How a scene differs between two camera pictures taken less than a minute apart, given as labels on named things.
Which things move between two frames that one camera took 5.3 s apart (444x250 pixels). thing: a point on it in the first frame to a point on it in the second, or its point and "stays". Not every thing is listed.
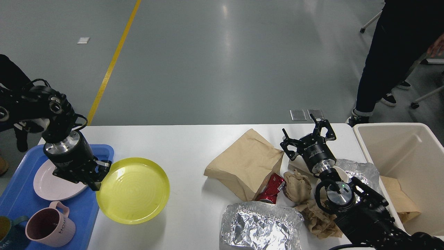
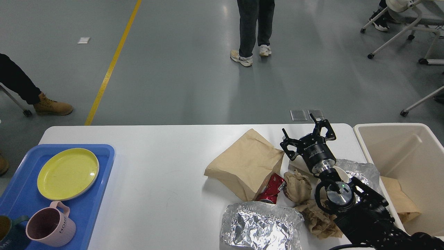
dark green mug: (13, 236) stays
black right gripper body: (314, 151) stays
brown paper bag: (247, 165) stays
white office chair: (415, 105) to (431, 17)
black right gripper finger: (291, 155) stays
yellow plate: (134, 191) to (67, 174)
